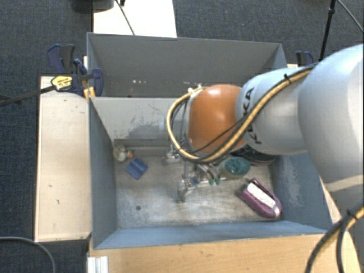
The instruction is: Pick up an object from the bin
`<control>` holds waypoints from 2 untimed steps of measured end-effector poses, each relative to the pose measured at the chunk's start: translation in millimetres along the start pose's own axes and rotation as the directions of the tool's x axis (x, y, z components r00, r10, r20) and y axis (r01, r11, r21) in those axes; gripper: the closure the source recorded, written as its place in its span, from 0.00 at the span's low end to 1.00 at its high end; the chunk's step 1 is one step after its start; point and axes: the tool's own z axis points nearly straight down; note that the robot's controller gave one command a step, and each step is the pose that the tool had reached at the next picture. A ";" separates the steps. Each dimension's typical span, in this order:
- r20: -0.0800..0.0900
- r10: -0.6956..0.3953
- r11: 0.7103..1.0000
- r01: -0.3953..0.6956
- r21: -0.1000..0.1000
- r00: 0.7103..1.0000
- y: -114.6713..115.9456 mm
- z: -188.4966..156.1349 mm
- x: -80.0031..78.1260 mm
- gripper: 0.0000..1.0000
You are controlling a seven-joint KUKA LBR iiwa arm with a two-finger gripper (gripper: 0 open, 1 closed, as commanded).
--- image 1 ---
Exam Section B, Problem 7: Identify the grey metal bin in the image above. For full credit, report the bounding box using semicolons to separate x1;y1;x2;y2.
86;32;334;250

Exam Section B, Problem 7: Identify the pale wood flat board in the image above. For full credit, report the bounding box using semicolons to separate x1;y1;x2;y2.
34;75;93;242

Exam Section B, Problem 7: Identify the white and orange toy animal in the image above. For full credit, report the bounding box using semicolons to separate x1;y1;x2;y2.
113;144;134;163

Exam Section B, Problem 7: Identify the blue ridged sponge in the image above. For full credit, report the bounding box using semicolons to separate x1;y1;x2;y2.
125;157;149;181

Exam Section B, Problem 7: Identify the purple and white brush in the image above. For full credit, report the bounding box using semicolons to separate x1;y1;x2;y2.
237;177;283;219

